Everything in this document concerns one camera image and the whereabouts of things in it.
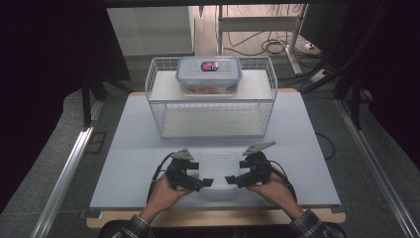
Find aluminium floor rail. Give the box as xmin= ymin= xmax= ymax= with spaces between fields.
xmin=334 ymin=98 xmax=420 ymax=238
xmin=30 ymin=98 xmax=104 ymax=238

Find left hand-held gripper cable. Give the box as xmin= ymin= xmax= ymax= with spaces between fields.
xmin=146 ymin=152 xmax=175 ymax=203

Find person's right hand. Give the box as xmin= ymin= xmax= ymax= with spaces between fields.
xmin=247 ymin=168 xmax=295 ymax=213

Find right hand-held gripper cable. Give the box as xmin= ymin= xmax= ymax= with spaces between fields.
xmin=268 ymin=160 xmax=298 ymax=203

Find white cabinet panel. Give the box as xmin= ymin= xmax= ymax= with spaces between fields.
xmin=106 ymin=6 xmax=195 ymax=58

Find white wire rack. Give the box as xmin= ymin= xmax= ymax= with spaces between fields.
xmin=145 ymin=56 xmax=278 ymax=140

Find plaid right sleeve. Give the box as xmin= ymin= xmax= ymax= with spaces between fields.
xmin=287 ymin=208 xmax=345 ymax=238

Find black floor cable loop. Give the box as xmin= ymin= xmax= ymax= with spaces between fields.
xmin=315 ymin=131 xmax=337 ymax=161

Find clear container with blue-rimmed lid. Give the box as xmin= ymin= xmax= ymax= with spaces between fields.
xmin=174 ymin=56 xmax=244 ymax=96

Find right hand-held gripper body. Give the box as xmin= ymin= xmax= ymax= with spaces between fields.
xmin=242 ymin=141 xmax=277 ymax=189

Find plaid left sleeve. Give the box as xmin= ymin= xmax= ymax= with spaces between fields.
xmin=111 ymin=214 xmax=152 ymax=238

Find person's left hand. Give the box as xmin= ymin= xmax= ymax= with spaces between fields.
xmin=148 ymin=173 xmax=193 ymax=216

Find white power strip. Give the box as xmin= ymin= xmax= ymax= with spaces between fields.
xmin=309 ymin=68 xmax=329 ymax=84

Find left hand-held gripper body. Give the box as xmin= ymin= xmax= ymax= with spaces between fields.
xmin=164 ymin=148 xmax=203 ymax=193

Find pale blue table cover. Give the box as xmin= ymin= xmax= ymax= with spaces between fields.
xmin=89 ymin=91 xmax=342 ymax=210

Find white plastic container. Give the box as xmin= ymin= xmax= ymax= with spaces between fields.
xmin=197 ymin=151 xmax=241 ymax=201

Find white desk frame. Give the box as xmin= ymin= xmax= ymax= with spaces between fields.
xmin=216 ymin=3 xmax=309 ymax=75

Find plaid sleeve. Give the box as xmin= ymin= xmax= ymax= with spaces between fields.
xmin=287 ymin=208 xmax=345 ymax=238
xmin=111 ymin=214 xmax=152 ymax=238

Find tangled black floor cables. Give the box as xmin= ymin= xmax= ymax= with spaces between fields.
xmin=222 ymin=29 xmax=323 ymax=90

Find black metal stand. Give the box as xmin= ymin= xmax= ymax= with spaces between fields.
xmin=80 ymin=73 xmax=134 ymax=129
xmin=331 ymin=70 xmax=365 ymax=131

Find hand-held gripper cable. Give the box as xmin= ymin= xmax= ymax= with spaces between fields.
xmin=268 ymin=160 xmax=298 ymax=203
xmin=146 ymin=152 xmax=175 ymax=203

